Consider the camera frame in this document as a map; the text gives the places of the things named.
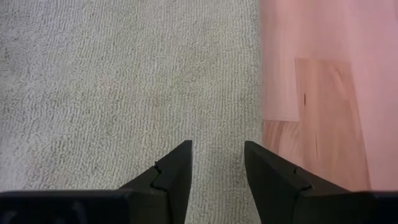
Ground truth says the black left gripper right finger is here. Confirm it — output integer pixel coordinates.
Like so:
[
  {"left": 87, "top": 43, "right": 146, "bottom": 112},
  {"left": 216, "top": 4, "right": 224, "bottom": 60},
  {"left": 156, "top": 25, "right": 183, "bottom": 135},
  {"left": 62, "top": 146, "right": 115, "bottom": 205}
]
[{"left": 244, "top": 140, "right": 398, "bottom": 224}]

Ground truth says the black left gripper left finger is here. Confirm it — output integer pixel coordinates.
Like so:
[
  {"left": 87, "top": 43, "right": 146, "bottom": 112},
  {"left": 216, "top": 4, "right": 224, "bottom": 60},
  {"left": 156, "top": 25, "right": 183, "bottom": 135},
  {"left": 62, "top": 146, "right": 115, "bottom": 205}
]
[{"left": 0, "top": 139, "right": 193, "bottom": 224}]

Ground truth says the sage green microfiber towel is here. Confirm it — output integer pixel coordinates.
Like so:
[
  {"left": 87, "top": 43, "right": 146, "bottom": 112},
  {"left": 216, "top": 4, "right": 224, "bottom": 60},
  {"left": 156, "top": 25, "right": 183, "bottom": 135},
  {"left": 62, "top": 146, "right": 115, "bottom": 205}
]
[{"left": 0, "top": 0, "right": 264, "bottom": 224}]

